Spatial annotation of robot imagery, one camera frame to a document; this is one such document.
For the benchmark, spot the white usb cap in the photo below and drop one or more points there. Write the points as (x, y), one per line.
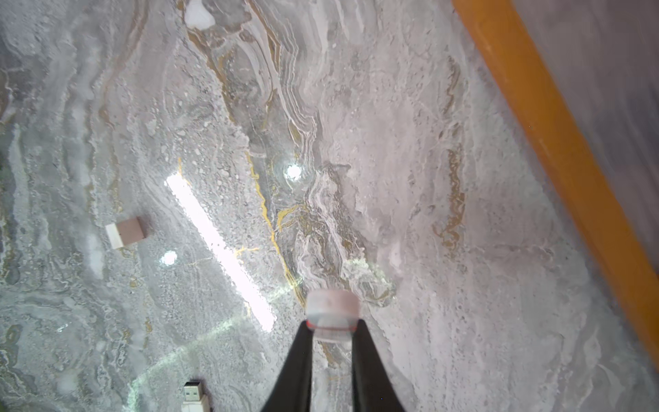
(127, 232)

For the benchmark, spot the wooden shelf rack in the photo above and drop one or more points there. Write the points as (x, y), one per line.
(524, 80)

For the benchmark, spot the white red usb drive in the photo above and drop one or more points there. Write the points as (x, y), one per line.
(332, 314)

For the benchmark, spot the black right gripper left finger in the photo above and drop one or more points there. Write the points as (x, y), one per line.
(293, 388)

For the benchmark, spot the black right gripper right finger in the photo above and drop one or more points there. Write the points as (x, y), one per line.
(372, 388)

